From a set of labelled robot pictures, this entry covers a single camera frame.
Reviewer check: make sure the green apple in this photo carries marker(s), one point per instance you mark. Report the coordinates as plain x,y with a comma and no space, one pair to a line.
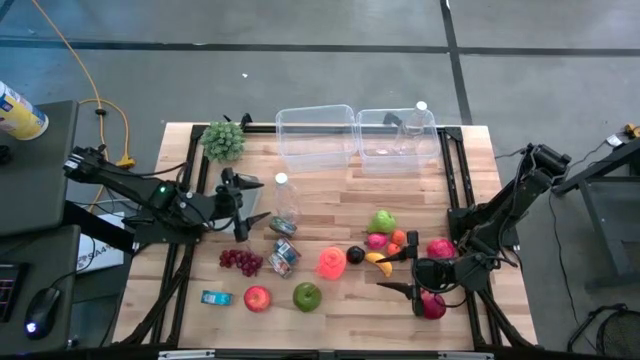
307,297

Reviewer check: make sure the black keyboard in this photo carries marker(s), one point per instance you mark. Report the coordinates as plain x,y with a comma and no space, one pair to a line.
9,292

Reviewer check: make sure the black computer mouse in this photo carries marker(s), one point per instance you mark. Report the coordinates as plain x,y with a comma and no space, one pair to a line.
42,312

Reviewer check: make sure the black metal stand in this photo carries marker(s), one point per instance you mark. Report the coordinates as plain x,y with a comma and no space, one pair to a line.
605,210

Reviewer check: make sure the yellow tool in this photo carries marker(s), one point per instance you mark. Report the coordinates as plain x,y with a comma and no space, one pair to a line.
632,131

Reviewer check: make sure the coral plastic squeeze bottle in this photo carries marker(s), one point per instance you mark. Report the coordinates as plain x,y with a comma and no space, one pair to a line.
331,263

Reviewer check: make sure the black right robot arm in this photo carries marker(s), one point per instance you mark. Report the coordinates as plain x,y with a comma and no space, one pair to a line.
525,190

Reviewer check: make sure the small dark green watermelon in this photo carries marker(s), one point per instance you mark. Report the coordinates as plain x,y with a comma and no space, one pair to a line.
355,255

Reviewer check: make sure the black side desk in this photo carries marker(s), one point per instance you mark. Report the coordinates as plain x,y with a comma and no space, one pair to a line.
35,175

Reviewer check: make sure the orange mandarin pair with leaf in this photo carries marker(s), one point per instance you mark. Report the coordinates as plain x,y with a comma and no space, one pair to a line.
397,237

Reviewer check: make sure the white printed sign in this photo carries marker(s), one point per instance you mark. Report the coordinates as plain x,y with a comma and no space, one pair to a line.
100,250

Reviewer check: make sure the red apple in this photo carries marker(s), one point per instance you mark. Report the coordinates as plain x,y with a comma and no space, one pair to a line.
257,299
376,241

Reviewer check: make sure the yellow banana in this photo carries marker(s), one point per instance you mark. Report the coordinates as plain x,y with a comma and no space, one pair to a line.
382,265

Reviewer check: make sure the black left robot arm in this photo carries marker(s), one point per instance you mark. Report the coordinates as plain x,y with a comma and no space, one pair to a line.
150,192

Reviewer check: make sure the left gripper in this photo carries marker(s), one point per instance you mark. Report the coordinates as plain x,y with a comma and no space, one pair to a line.
230,205

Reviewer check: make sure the white tag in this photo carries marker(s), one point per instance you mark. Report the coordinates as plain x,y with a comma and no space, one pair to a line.
615,140

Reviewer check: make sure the blue red food can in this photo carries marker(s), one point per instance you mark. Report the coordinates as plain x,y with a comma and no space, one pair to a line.
287,250

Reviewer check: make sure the teal food can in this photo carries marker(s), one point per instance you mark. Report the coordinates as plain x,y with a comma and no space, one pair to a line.
216,298

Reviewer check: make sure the red pomegranate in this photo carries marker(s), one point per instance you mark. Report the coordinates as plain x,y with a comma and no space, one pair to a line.
441,249
434,307

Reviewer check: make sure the green artificial plant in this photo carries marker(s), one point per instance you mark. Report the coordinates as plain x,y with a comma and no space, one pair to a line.
223,141

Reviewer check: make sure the red white food can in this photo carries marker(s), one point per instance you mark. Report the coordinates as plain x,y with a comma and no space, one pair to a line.
279,265

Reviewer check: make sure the yellow wipes canister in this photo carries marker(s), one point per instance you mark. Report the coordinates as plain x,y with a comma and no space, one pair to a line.
20,115

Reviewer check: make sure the dark green food can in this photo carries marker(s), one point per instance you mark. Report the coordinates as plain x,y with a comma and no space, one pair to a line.
283,226

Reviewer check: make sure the clear plastic storage bin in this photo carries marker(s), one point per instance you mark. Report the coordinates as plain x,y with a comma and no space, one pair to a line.
315,140
380,145

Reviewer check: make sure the green pear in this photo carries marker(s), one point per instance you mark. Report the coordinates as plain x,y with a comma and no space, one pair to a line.
382,222

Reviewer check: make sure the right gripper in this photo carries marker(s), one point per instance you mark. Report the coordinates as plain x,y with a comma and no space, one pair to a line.
440,275

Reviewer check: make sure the black aluminium table frame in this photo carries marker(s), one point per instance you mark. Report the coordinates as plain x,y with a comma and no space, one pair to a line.
452,160

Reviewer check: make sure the red grape bunch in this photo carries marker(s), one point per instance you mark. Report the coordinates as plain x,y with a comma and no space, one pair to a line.
242,261

